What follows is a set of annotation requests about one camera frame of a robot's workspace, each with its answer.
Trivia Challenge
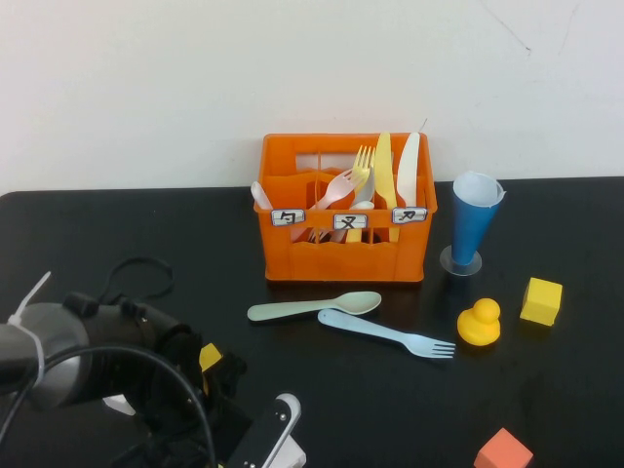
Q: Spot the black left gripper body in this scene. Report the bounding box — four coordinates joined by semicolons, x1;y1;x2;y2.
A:
140;327;255;468

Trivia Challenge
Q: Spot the mint green plastic spoon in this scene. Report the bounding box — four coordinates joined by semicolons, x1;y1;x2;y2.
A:
247;291;383;323

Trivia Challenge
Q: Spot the light blue plastic fork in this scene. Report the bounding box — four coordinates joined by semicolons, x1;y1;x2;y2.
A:
317;308;457;361

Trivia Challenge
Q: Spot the yellow rubber duck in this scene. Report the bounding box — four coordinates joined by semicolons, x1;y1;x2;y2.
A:
456;297;502;348

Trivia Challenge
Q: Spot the orange plastic cutlery crate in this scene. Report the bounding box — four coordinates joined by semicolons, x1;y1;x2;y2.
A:
253;132;439;285

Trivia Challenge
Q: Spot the notched yellow foam cube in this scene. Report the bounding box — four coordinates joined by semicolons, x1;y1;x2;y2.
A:
198;342;224;372

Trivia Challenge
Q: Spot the white foam cube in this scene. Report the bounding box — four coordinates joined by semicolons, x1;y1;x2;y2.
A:
101;394;137;417

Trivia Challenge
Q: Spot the white paper label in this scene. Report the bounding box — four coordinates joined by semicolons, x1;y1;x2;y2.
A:
332;213;370;231
391;207;429;225
270;208;307;229

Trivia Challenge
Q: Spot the white plastic spoon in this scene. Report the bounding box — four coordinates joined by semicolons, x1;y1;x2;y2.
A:
250;180;274;212

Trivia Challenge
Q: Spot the pink plastic fork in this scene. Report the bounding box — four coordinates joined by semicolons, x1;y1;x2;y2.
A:
306;169;360;212

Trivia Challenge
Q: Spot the pale grey plastic spoon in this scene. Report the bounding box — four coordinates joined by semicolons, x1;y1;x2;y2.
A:
350;168;377;212

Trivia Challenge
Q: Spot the yellow plastic fork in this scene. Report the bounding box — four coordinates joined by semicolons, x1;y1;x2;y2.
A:
346;144;377;244

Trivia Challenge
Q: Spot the yellow plastic knife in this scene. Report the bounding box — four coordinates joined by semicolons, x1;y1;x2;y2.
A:
373;132;401;245

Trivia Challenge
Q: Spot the white plastic knife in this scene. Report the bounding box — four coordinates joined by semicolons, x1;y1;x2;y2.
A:
396;131;421;209

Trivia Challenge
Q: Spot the orange foam cube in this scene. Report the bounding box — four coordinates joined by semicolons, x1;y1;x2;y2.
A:
473;427;534;468

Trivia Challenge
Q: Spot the blue paper cone cup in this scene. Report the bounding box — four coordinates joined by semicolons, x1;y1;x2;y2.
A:
439;170;507;278

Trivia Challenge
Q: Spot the smooth yellow foam cube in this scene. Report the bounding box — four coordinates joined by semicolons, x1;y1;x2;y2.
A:
519;277;564;328

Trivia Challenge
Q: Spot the black camera cable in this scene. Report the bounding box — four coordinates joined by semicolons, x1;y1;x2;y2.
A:
0;344;218;468

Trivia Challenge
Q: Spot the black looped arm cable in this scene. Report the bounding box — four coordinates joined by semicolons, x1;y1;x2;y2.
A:
97;256;175;306

